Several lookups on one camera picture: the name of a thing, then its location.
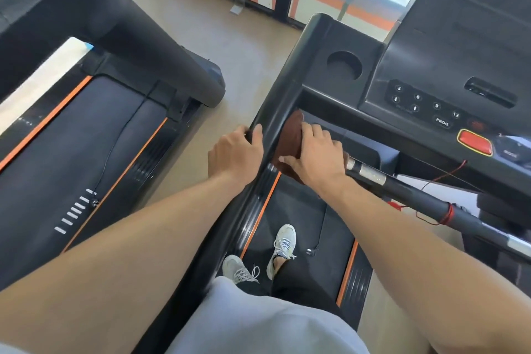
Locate person's left hand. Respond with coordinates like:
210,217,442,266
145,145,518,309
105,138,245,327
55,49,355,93
207,123,264,188

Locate person's right hand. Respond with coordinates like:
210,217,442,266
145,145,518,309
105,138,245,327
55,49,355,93
278,121,351,197

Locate brown microfibre cloth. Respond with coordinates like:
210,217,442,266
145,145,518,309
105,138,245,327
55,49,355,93
270,108,351,185

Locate black treadmill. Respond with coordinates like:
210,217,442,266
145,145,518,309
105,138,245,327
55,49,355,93
132,0,531,354
0,0,227,293

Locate person's left forearm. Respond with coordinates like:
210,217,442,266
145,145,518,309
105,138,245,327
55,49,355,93
0,173,249,354

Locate person's right forearm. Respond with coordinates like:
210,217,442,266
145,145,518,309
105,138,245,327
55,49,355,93
327,177,531,354

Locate person's right grey shoe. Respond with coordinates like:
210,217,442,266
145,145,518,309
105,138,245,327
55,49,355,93
266,223,298,282

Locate person's grey shoe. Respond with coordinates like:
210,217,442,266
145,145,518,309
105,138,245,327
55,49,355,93
266,223,298,282
222,254,261,285

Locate person's left grey shoe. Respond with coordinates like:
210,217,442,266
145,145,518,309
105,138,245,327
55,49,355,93
222,254,261,285

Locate person's grey shirt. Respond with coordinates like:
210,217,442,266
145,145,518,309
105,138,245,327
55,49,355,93
0,276,371,354

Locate black cord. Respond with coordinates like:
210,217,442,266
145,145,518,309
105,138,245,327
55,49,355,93
88,83,161,208
305,203,329,259

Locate red safety cord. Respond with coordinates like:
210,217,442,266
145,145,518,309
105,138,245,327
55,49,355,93
388,158,470,227

